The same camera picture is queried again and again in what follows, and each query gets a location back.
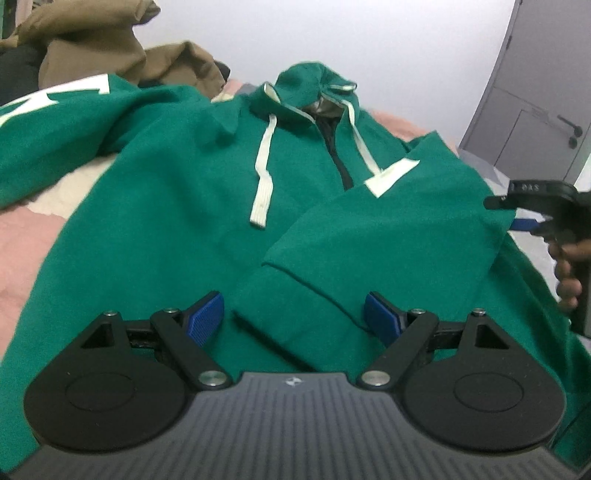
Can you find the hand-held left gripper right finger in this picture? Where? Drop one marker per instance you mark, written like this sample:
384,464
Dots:
381,318

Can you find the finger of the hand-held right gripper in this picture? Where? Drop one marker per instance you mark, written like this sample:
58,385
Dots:
526,225

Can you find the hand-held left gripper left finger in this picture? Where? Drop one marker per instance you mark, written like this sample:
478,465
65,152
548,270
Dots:
203,318

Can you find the green hoodie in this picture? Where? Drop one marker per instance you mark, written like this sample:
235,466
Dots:
184,207

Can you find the person's right hand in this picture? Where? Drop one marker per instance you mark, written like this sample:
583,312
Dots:
568,286

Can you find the grey door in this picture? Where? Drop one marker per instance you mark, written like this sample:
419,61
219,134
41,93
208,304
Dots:
531,69

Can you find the patchwork blanket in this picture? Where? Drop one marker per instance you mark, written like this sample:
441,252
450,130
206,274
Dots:
23,258

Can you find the brown hoodie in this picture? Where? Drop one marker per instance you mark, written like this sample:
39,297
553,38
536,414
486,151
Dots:
92,55

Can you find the black garment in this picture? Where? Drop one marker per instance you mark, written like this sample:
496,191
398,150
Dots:
18,74

